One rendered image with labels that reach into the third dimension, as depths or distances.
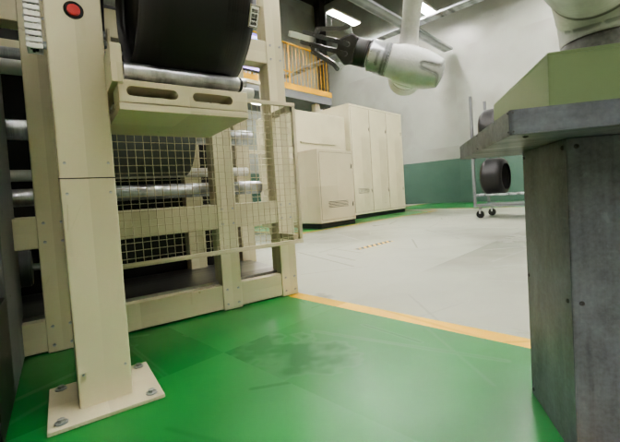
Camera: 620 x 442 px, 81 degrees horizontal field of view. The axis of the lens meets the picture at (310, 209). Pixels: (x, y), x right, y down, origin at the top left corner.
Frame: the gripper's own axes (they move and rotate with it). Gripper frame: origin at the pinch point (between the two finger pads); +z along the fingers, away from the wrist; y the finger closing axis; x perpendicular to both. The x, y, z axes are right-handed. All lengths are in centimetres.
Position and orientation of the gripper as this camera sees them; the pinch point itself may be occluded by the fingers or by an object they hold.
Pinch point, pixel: (301, 36)
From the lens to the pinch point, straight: 117.6
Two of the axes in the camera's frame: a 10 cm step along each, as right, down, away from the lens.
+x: 2.6, -3.9, 8.8
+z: -9.4, -3.2, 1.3
